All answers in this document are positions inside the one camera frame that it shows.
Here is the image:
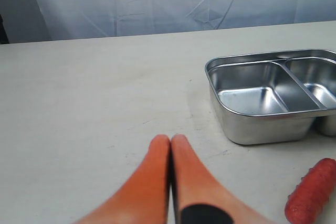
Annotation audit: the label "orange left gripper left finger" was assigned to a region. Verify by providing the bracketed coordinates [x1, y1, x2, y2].
[76, 134, 170, 223]

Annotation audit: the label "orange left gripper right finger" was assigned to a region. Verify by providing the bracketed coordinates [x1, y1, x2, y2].
[171, 134, 272, 223]

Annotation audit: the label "red sausage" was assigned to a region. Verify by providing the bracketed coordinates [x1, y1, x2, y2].
[284, 158, 335, 224]

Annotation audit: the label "stainless steel lunch box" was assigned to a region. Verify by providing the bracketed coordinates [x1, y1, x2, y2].
[205, 49, 335, 145]

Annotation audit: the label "blue-grey backdrop cloth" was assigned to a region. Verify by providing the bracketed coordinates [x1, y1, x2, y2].
[1, 0, 335, 43]

